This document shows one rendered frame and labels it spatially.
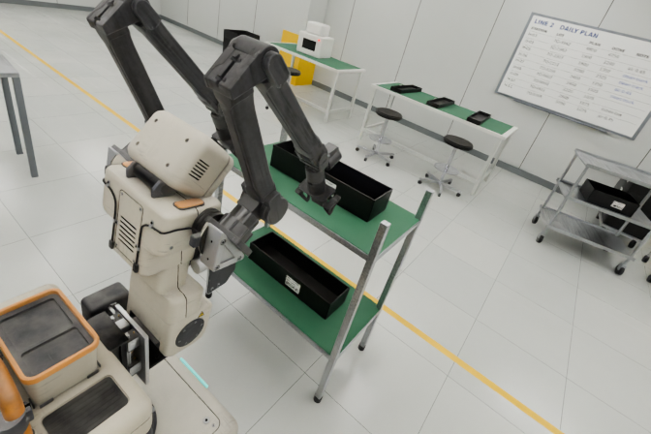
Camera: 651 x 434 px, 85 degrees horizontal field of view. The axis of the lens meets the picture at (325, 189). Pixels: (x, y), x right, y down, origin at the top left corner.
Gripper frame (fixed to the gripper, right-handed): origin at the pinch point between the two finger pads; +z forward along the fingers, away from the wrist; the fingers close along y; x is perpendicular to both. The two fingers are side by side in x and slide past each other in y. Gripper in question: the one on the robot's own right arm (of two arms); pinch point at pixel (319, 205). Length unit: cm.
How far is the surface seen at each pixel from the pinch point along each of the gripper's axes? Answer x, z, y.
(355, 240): -7.3, 22.4, -10.0
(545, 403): -46, 149, -119
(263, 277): 11, 80, 36
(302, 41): -330, 175, 310
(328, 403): 34, 108, -24
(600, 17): -497, 123, -37
